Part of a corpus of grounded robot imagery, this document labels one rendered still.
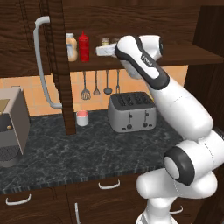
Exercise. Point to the red condiment bottle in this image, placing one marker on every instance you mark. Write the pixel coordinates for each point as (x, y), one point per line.
(84, 48)

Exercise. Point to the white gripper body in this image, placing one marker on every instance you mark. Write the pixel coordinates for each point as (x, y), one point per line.
(105, 50)

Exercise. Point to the hanging metal turner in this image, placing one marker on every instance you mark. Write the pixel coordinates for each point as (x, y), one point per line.
(96, 90)

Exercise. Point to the beige condiment bottle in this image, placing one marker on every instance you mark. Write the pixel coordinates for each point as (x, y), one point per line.
(71, 48)

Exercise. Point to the hanging metal ladle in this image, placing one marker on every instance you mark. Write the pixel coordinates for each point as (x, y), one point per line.
(107, 89)

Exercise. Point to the grey coffee machine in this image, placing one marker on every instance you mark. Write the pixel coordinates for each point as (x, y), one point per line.
(11, 125)

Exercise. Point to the dark wood cupboard door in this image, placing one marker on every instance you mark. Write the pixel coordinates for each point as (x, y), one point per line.
(110, 211)

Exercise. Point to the hanging slotted spatula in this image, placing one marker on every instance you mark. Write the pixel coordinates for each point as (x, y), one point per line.
(85, 94)

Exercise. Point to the dark wood wall cabinet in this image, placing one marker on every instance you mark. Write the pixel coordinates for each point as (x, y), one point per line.
(180, 54)

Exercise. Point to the white cup with pink inside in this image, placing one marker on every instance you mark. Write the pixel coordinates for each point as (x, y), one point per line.
(82, 119)

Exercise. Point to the dark wood cabinet door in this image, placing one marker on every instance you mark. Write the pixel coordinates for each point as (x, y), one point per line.
(60, 58)
(17, 35)
(208, 32)

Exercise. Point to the dark wood drawer front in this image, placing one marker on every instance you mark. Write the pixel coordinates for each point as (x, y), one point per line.
(87, 189)
(40, 207)

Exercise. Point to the small shaker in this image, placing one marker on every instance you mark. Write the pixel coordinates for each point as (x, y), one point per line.
(115, 40)
(105, 42)

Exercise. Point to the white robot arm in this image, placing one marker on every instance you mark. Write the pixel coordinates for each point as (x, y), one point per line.
(186, 110)

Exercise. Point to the hanging metal fork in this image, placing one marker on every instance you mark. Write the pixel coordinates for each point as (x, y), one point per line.
(117, 86)

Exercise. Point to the grey four-slot toaster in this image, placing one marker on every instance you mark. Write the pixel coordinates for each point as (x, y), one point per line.
(131, 116)

